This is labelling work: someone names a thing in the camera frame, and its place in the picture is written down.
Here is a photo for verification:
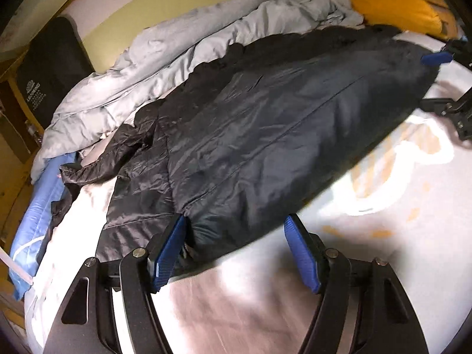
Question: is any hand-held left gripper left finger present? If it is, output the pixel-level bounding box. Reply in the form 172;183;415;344
43;214;189;354

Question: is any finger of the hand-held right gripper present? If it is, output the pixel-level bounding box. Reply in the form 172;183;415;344
419;88;472;141
421;39;472;66

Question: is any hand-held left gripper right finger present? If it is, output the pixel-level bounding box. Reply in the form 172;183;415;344
284;214;430;354

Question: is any black puffer jacket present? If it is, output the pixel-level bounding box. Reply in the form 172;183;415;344
59;25;441;277

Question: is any yellow pillow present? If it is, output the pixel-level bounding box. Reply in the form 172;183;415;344
328;0;460;41

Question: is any printed grey bed sheet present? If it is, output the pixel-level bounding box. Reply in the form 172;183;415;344
24;31;472;354

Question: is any blue pillow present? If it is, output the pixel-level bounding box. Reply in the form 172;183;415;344
9;153;80;301

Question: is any clear water bottle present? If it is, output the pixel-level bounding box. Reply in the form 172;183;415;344
25;120;42;144

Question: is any grey duvet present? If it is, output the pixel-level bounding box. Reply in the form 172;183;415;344
30;0;366;185

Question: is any black bag with white print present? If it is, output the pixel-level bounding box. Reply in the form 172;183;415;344
17;17;97;130

